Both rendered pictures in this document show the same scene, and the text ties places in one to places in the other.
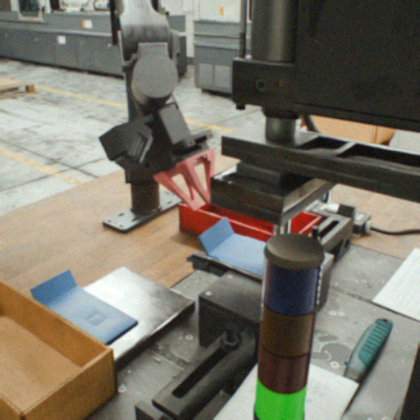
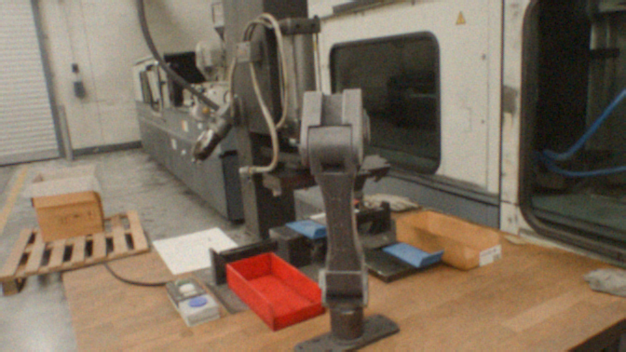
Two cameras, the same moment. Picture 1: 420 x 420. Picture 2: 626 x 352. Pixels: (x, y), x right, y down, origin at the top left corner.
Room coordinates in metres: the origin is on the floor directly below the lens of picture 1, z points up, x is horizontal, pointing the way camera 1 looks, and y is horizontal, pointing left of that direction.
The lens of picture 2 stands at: (1.68, 0.41, 1.40)
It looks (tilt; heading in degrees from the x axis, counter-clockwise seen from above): 13 degrees down; 203
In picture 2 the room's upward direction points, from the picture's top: 4 degrees counter-clockwise
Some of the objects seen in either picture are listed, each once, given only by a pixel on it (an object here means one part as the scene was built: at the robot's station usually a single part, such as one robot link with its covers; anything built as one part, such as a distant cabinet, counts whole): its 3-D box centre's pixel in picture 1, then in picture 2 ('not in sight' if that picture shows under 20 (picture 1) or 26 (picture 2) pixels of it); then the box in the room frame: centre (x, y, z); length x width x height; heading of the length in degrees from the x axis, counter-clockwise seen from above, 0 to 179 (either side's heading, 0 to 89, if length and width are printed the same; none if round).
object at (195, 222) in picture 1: (247, 223); (272, 287); (0.81, -0.08, 0.93); 0.25 x 0.12 x 0.06; 53
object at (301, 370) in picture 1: (284, 357); not in sight; (0.26, -0.06, 1.10); 0.04 x 0.04 x 0.03
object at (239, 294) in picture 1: (270, 276); (311, 227); (0.55, -0.09, 0.98); 0.20 x 0.10 x 0.01; 143
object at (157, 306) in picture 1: (117, 312); (392, 260); (0.56, 0.13, 0.91); 0.17 x 0.16 x 0.02; 143
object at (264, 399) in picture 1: (280, 392); not in sight; (0.26, -0.06, 1.07); 0.04 x 0.04 x 0.03
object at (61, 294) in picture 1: (82, 304); (412, 250); (0.54, 0.18, 0.93); 0.15 x 0.07 x 0.03; 52
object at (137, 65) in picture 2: not in sight; (174, 84); (-4.82, -4.70, 1.24); 2.95 x 0.98 x 0.90; 49
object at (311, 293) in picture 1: (291, 276); not in sight; (0.26, -0.06, 1.17); 0.04 x 0.04 x 0.03
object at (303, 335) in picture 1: (287, 318); not in sight; (0.26, -0.06, 1.14); 0.04 x 0.04 x 0.03
